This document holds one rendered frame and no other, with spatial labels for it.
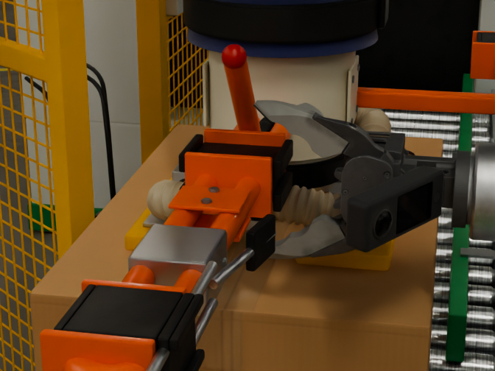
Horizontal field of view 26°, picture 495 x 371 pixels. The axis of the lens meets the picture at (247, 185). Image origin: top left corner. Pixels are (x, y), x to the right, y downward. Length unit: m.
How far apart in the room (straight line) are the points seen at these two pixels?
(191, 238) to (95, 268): 0.32
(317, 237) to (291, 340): 0.11
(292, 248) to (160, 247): 0.22
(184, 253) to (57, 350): 0.16
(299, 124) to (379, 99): 0.32
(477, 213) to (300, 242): 0.17
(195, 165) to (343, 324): 0.21
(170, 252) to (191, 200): 0.11
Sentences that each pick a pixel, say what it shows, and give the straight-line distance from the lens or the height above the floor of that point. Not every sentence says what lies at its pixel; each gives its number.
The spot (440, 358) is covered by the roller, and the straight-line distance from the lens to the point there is 1.82.
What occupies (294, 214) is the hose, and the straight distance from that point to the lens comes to 1.09.
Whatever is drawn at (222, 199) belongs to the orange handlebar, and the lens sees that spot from 0.92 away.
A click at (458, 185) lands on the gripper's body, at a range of 0.97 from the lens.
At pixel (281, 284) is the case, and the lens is 1.10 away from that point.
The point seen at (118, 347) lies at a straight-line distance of 0.67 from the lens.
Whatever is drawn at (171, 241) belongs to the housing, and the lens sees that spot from 0.83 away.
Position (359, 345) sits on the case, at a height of 0.93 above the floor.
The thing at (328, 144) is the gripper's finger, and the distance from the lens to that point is 0.97.
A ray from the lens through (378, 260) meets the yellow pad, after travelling 1.13.
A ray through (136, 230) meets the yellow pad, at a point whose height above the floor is 0.97.
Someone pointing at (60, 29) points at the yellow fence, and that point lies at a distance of 1.74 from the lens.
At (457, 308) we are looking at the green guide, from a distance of 1.78.
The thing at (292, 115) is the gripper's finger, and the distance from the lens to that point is 0.97.
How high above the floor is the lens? 1.42
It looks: 20 degrees down
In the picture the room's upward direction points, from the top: straight up
